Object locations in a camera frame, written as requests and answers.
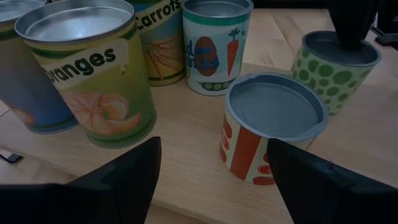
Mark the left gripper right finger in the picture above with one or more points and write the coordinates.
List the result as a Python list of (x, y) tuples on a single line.
[(326, 193)]

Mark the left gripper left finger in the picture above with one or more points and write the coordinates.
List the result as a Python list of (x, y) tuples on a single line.
[(93, 199)]

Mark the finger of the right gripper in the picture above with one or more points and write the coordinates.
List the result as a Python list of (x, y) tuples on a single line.
[(353, 21)]

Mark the green dotted peas can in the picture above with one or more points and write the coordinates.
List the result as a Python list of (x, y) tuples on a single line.
[(329, 81)]

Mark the diced tomatoes can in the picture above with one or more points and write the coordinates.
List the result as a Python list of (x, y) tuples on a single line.
[(273, 105)]

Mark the green oranges tin can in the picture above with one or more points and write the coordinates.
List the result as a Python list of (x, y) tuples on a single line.
[(102, 93)]

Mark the peaches tin can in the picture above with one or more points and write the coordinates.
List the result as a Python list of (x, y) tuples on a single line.
[(28, 87)]

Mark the garden vegetables tin can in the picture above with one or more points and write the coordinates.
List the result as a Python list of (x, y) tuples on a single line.
[(214, 46)]

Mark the carrots tin can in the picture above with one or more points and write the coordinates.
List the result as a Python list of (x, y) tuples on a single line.
[(164, 59)]

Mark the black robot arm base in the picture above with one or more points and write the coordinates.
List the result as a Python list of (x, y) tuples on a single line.
[(388, 18)]

